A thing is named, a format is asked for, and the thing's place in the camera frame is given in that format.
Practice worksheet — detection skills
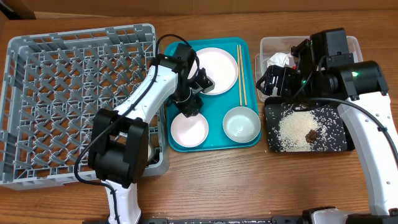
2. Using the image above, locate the white napkin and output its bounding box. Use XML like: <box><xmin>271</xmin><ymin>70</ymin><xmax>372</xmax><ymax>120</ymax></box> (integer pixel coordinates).
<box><xmin>267</xmin><ymin>52</ymin><xmax>294</xmax><ymax>67</ymax></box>

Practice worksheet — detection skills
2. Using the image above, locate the white rice pile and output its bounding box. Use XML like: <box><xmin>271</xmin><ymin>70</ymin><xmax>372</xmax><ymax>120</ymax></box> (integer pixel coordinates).
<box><xmin>267</xmin><ymin>104</ymin><xmax>346</xmax><ymax>152</ymax></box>

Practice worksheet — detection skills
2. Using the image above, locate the grey bowl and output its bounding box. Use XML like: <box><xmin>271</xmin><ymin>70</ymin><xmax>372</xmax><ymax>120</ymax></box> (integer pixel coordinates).
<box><xmin>223</xmin><ymin>106</ymin><xmax>261</xmax><ymax>143</ymax></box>

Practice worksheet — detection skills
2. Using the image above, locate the white paper cup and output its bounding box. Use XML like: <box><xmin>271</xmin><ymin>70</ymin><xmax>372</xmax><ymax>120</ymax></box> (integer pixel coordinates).
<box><xmin>147</xmin><ymin>143</ymin><xmax>155</xmax><ymax>164</ymax></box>

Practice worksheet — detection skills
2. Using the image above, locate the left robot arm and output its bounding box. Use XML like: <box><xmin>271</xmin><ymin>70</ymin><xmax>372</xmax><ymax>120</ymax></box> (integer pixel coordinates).
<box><xmin>88</xmin><ymin>44</ymin><xmax>215</xmax><ymax>223</ymax></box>

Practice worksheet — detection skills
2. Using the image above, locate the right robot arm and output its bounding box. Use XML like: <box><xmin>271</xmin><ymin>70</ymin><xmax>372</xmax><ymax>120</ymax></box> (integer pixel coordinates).
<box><xmin>256</xmin><ymin>28</ymin><xmax>397</xmax><ymax>223</ymax></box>

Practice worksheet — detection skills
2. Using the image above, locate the teal serving tray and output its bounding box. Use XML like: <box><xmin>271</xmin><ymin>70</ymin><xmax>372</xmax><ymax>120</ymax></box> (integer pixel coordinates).
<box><xmin>168</xmin><ymin>37</ymin><xmax>261</xmax><ymax>152</ymax></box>

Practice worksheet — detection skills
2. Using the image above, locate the small white plate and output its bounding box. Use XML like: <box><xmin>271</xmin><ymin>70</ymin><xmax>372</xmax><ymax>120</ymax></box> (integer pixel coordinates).
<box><xmin>170</xmin><ymin>113</ymin><xmax>209</xmax><ymax>147</ymax></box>

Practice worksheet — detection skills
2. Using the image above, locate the clear plastic bin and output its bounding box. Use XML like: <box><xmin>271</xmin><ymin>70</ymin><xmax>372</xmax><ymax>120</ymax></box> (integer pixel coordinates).
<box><xmin>254</xmin><ymin>36</ymin><xmax>363</xmax><ymax>82</ymax></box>

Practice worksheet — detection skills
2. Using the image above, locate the black tray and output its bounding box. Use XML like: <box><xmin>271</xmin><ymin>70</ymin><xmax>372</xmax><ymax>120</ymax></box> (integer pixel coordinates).
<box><xmin>263</xmin><ymin>95</ymin><xmax>355</xmax><ymax>154</ymax></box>

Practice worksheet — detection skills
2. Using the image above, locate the large white plate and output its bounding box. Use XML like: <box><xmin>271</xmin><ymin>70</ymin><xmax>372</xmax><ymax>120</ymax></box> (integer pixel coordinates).
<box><xmin>197</xmin><ymin>47</ymin><xmax>238</xmax><ymax>95</ymax></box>

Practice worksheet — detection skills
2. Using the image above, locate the right wooden chopstick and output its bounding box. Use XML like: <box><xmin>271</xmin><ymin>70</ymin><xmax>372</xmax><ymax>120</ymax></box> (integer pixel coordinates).
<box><xmin>238</xmin><ymin>45</ymin><xmax>248</xmax><ymax>106</ymax></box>

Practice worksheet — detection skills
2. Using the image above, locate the grey plastic dish rack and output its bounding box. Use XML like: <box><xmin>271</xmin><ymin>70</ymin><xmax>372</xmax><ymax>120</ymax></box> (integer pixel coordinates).
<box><xmin>1</xmin><ymin>24</ymin><xmax>156</xmax><ymax>190</ymax></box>

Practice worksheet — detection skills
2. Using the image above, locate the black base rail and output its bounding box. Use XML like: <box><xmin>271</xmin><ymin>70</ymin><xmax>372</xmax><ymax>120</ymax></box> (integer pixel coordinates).
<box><xmin>138</xmin><ymin>215</ymin><xmax>303</xmax><ymax>224</ymax></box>

